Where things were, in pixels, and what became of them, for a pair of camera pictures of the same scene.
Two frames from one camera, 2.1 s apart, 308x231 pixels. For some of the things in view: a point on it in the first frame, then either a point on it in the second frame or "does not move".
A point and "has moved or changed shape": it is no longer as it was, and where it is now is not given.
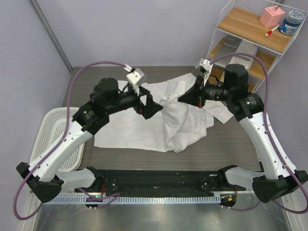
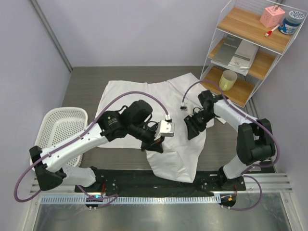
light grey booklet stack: x=246 y=47 does not move
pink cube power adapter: x=272 y=16 does not move
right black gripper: x=196 y=96 to x=193 y=128
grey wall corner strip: x=50 y=31 does not move
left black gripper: x=151 y=107 to x=152 y=144
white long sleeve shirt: x=176 y=127 has moved or changed shape
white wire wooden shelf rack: x=254 y=33 does not move
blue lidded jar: x=291 y=24 does not move
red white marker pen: x=269 y=32 does not move
